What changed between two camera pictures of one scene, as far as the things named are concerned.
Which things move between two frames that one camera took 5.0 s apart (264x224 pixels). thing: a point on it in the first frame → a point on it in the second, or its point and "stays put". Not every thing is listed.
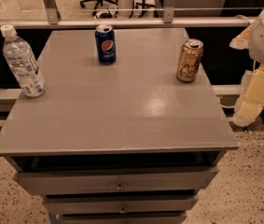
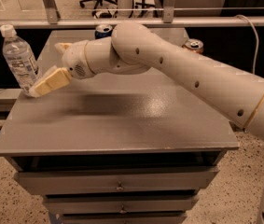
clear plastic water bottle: (22, 63) stays put
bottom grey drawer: (156, 217) stays put
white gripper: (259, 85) → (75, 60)
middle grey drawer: (173, 203) stays put
